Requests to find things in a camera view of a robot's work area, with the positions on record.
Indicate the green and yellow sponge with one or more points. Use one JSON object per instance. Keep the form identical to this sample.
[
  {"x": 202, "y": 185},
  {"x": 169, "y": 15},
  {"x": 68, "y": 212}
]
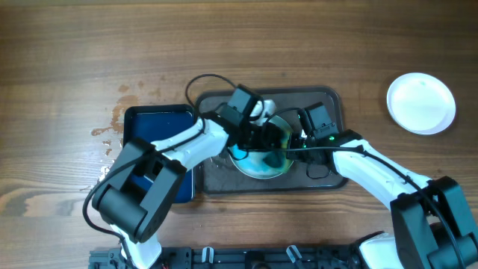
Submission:
[{"x": 276, "y": 159}]

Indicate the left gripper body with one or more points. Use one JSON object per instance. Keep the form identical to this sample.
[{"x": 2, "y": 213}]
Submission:
[{"x": 256, "y": 136}]

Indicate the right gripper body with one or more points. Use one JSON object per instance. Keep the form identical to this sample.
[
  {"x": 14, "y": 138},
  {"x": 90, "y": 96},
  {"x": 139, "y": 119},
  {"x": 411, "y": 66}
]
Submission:
[{"x": 297, "y": 141}]

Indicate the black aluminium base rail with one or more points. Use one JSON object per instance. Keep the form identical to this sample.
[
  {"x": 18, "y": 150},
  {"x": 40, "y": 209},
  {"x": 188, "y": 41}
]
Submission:
[{"x": 317, "y": 257}]

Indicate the white plate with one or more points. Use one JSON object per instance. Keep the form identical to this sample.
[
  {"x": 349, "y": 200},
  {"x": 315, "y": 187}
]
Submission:
[
  {"x": 250, "y": 163},
  {"x": 417, "y": 90},
  {"x": 423, "y": 121}
]

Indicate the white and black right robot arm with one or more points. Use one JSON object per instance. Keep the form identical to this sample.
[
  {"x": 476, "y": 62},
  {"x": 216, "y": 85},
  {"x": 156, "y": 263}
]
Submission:
[{"x": 432, "y": 221}]

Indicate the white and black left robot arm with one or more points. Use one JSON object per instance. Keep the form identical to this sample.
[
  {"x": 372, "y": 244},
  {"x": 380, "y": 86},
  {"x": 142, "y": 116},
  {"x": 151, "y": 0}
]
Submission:
[{"x": 137, "y": 193}]

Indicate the dark brown serving tray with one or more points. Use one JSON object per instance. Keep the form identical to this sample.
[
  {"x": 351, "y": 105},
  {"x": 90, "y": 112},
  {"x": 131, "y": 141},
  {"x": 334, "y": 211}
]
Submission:
[{"x": 219, "y": 175}]

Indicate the dark blue tray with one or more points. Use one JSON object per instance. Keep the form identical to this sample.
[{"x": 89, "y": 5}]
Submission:
[{"x": 159, "y": 122}]

